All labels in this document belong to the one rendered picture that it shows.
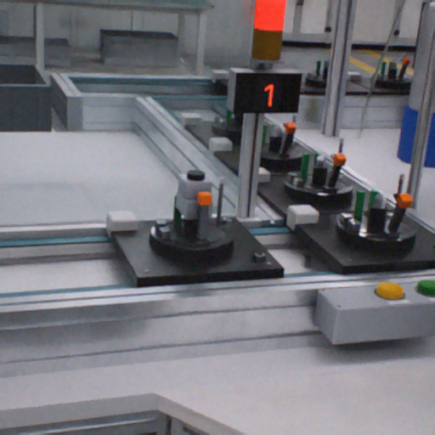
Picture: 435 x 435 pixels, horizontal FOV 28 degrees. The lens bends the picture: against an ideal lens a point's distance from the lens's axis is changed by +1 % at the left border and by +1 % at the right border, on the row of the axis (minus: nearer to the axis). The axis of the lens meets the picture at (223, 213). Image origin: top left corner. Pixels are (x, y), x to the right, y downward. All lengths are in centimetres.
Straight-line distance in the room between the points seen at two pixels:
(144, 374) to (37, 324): 17
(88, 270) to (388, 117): 164
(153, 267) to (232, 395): 24
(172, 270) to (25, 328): 24
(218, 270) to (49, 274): 28
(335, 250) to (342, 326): 21
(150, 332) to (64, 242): 29
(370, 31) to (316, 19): 70
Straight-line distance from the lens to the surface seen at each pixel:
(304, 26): 1055
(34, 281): 141
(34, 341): 124
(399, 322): 134
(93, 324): 124
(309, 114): 275
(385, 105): 287
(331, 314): 129
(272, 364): 131
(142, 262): 134
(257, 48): 148
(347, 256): 144
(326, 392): 126
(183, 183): 138
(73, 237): 150
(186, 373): 127
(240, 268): 135
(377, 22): 1084
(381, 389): 129
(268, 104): 150
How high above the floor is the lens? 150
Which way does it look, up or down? 19 degrees down
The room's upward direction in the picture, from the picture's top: 5 degrees clockwise
